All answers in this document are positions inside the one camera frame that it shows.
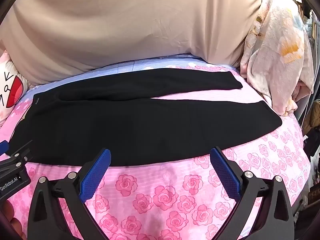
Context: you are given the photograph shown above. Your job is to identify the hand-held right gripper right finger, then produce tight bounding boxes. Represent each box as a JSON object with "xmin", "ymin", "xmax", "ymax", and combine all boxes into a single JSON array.
[{"xmin": 210, "ymin": 147, "xmax": 295, "ymax": 240}]

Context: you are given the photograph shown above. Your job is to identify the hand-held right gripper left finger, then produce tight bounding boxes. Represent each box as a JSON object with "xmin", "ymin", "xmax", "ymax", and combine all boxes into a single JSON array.
[{"xmin": 27, "ymin": 149, "xmax": 112, "ymax": 240}]

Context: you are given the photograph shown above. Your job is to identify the black pants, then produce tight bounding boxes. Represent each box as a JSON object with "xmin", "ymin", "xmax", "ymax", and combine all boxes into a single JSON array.
[{"xmin": 14, "ymin": 68, "xmax": 283, "ymax": 167}]

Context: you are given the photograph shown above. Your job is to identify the person's left hand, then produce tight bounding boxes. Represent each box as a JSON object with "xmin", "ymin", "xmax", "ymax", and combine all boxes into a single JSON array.
[{"xmin": 0, "ymin": 198, "xmax": 27, "ymax": 240}]

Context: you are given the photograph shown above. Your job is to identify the white cat face pillow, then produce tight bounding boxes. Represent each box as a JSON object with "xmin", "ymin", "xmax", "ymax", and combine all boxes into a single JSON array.
[{"xmin": 0, "ymin": 50, "xmax": 29, "ymax": 126}]

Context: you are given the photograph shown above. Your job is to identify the pink rose bed sheet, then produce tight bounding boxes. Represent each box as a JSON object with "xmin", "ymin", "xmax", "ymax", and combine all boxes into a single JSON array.
[{"xmin": 0, "ymin": 54, "xmax": 312, "ymax": 240}]

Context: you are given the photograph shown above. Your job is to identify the brown object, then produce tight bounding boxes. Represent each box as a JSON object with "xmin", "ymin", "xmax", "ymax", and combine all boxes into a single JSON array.
[{"xmin": 306, "ymin": 104, "xmax": 320, "ymax": 133}]

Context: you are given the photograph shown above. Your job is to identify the peach floral fleece blanket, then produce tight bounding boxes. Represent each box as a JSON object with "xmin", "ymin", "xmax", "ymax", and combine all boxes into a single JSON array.
[{"xmin": 239, "ymin": 0, "xmax": 314, "ymax": 117}]

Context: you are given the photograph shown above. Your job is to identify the beige curtain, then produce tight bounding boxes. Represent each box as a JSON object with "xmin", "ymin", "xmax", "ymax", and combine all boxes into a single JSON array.
[{"xmin": 0, "ymin": 0, "xmax": 270, "ymax": 88}]

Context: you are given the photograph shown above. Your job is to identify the hanging clothes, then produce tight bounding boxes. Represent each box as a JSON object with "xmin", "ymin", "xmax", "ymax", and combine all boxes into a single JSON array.
[{"xmin": 299, "ymin": 1, "xmax": 320, "ymax": 64}]

